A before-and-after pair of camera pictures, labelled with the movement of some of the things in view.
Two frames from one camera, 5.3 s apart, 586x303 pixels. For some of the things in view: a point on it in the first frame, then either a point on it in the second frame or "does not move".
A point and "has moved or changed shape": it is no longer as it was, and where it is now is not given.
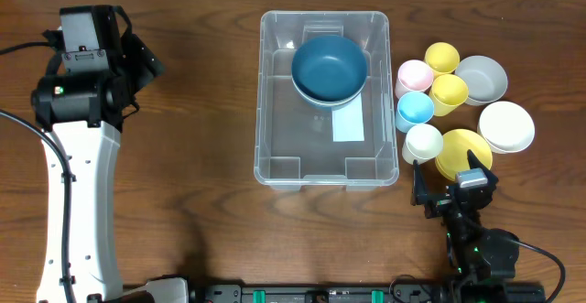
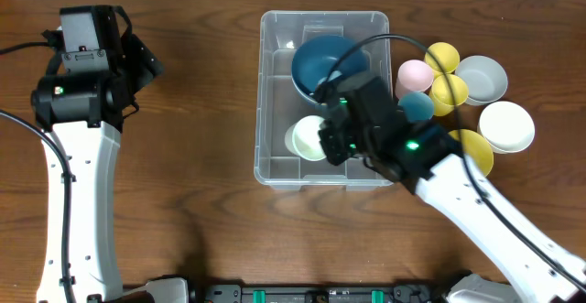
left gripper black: x=146 y=61 does not move
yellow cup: x=447 y=92 does not move
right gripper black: x=439 y=203 -> x=331 y=135
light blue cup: x=414 y=108 does not move
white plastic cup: x=423 y=143 has moved or changed shape
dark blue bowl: x=329 y=68 does not move
